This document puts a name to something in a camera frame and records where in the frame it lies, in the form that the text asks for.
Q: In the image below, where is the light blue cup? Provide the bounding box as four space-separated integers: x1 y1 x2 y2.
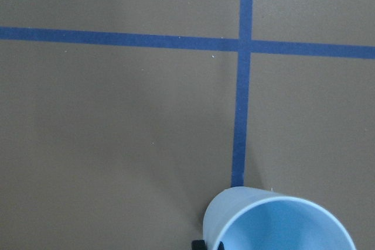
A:
203 187 355 249

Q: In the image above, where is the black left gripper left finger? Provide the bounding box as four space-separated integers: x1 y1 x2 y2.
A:
191 239 206 250

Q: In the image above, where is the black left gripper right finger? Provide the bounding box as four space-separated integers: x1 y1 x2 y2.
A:
218 242 225 250

